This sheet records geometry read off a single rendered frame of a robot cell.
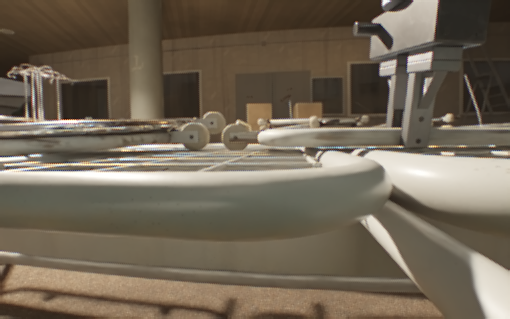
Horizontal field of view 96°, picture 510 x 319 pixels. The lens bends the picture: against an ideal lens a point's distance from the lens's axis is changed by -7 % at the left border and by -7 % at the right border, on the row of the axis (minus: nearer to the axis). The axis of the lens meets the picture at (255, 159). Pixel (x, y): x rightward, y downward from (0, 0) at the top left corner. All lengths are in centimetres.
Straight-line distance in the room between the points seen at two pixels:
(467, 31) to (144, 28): 515
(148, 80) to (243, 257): 482
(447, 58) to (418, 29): 4
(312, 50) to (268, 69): 118
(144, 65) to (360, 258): 495
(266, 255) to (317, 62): 652
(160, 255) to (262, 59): 653
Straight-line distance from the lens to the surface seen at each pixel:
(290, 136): 30
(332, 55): 679
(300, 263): 24
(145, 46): 517
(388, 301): 97
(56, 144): 41
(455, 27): 28
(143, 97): 494
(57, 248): 34
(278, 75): 653
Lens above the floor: 51
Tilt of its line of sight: 4 degrees down
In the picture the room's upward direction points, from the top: 1 degrees counter-clockwise
